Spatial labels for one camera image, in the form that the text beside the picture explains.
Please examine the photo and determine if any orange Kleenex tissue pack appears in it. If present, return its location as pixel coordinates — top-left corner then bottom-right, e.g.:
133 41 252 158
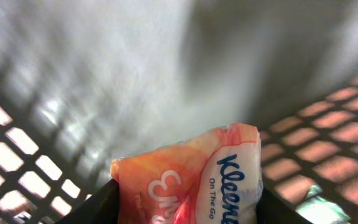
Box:
110 123 263 223

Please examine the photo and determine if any dark grey plastic basket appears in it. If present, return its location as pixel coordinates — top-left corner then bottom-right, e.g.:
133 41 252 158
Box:
0 1 358 223

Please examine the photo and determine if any teal wet wipes packet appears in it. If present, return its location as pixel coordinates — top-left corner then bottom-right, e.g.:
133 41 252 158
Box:
296 184 351 224

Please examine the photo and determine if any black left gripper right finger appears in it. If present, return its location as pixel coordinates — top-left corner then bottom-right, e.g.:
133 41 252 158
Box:
256 189 312 224

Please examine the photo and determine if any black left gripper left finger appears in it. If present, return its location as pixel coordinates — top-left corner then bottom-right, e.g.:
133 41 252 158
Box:
55 179 119 224

